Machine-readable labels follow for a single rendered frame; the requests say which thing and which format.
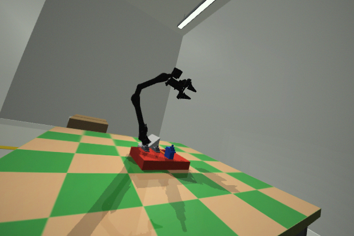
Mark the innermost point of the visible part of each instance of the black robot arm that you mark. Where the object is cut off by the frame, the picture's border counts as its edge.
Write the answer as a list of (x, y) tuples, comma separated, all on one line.
[(135, 98)]

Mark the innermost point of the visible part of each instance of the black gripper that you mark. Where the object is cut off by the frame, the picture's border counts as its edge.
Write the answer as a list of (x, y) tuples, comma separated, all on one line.
[(181, 87)]

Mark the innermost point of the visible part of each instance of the red flat deck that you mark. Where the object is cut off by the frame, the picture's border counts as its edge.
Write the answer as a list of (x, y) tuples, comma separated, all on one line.
[(152, 159)]

